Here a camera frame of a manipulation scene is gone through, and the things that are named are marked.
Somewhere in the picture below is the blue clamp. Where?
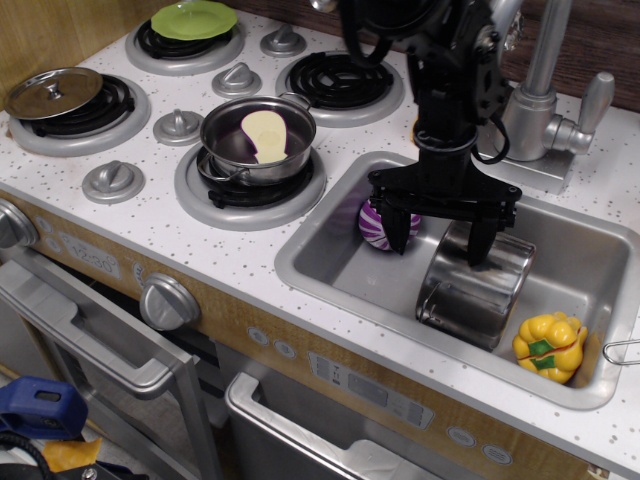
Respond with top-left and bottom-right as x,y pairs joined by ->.
1,376 -> 88,440

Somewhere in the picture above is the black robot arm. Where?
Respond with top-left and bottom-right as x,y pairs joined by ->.
338,1 -> 522,266

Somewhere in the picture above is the back right stove burner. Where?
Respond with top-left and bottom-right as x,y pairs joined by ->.
275,52 -> 404,128

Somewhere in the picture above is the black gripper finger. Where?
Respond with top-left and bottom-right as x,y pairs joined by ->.
467,220 -> 499,267
382,205 -> 411,255

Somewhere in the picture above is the green plastic plate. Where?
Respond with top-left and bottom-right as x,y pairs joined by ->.
151,1 -> 238,41

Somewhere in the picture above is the yellow toy bell pepper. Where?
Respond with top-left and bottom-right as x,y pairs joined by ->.
512,311 -> 589,384

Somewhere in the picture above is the back left stove burner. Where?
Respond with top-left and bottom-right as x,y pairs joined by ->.
125,20 -> 244,76

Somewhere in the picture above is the steel pot lid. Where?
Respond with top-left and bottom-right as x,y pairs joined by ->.
5,67 -> 104,120

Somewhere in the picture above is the silver oven dial right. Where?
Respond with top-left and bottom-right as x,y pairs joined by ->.
140,272 -> 201,331

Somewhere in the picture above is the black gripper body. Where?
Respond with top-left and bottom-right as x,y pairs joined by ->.
368,132 -> 522,226

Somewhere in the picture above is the silver stovetop knob back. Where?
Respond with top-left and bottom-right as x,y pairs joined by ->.
260,24 -> 307,58

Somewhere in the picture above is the silver oven dial left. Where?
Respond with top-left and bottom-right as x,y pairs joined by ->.
0,199 -> 39,249

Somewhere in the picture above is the dishwasher control panel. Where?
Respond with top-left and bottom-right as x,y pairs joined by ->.
308,352 -> 435,430

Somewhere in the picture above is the oven clock display panel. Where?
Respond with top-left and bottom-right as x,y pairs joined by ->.
59,232 -> 121,280

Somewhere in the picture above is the silver toy faucet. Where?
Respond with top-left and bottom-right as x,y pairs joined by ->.
476,1 -> 615,194

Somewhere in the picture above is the silver dishwasher door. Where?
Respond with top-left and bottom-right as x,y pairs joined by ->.
220,350 -> 477,479

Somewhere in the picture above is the silver oven dial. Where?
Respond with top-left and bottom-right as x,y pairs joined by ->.
140,272 -> 201,331
0,199 -> 39,249

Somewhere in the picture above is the silver stovetop knob front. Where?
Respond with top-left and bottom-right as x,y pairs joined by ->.
82,160 -> 145,204

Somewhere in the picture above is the silver stovetop knob centre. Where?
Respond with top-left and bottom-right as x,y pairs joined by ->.
211,62 -> 262,99

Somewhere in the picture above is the silver stovetop knob middle-left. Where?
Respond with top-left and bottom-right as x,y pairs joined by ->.
153,109 -> 204,146

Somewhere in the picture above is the silver toy sink basin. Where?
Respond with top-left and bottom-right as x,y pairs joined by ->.
275,152 -> 639,410

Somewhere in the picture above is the steel pot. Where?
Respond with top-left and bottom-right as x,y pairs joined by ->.
415,221 -> 536,351
198,96 -> 316,186

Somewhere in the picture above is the silver oven door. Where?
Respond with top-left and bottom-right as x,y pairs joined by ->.
1,250 -> 223,479

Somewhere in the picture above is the front right stove burner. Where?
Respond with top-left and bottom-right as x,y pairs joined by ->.
174,145 -> 326,232

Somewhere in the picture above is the front left stove burner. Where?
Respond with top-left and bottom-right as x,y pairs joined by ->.
7,74 -> 151,157

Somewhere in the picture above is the toy eggplant slice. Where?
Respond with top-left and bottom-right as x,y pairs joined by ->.
241,110 -> 287,164

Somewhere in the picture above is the stove burner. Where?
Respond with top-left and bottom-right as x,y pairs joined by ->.
7,74 -> 151,157
174,145 -> 326,232
275,52 -> 404,128
125,20 -> 244,76

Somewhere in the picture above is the purple white striped ball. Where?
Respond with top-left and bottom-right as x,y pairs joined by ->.
358,199 -> 422,252

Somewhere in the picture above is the yellow cloth piece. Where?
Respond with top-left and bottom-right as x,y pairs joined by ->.
41,438 -> 102,473

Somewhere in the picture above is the wire handle at right edge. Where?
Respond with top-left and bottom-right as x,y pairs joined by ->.
602,339 -> 640,366

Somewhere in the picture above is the steel pot on burner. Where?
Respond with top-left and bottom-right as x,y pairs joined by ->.
198,96 -> 316,186

